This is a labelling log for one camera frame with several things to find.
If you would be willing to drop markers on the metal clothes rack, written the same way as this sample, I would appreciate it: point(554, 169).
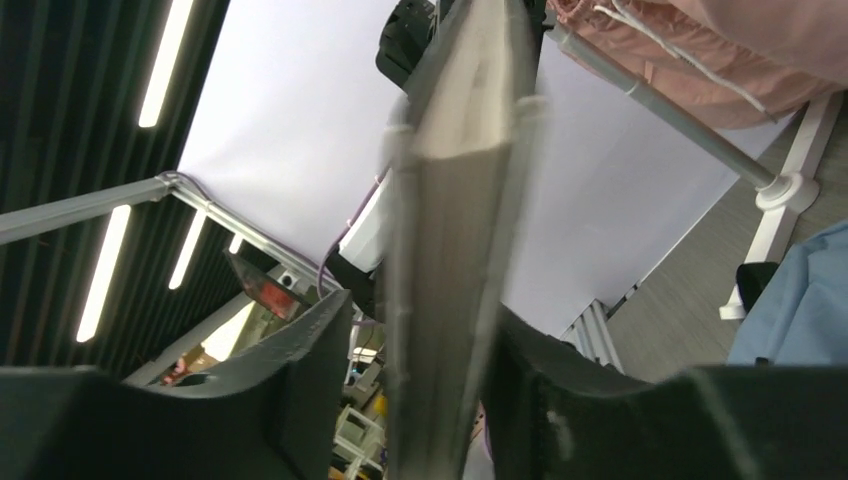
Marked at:
point(782, 197)

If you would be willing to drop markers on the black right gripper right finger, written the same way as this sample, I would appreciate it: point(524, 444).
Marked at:
point(554, 414)

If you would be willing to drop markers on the black notebook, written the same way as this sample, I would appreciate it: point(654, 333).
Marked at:
point(466, 140)

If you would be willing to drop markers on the pink drawstring shorts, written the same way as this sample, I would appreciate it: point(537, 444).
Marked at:
point(731, 64)

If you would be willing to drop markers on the blue backpack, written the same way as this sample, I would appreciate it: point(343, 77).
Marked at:
point(801, 317)

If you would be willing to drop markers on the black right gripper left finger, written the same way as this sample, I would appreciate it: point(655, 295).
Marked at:
point(268, 413)

